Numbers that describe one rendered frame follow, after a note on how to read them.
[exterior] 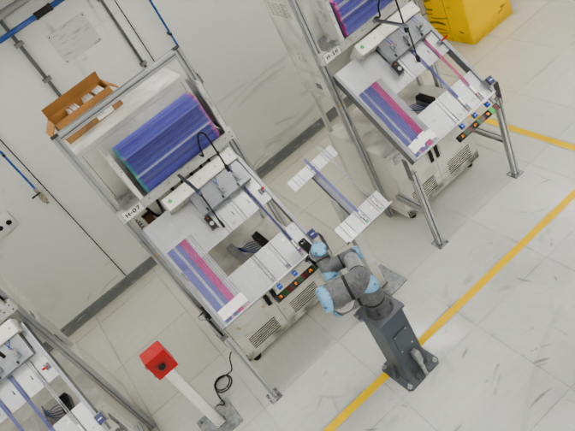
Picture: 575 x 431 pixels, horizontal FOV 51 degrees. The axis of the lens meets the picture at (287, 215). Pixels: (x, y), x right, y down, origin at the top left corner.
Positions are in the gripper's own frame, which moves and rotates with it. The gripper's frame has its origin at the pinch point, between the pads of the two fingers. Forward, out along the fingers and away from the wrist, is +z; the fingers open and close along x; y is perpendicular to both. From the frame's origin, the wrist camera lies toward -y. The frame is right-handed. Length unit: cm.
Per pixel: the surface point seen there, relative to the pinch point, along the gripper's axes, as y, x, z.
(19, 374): -53, -152, 2
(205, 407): 21, -97, 52
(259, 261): -17.5, -21.1, 5.1
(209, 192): -64, -18, -1
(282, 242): -17.1, -4.4, 5.3
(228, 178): -64, -4, -1
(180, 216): -65, -38, 5
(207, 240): -45, -35, 5
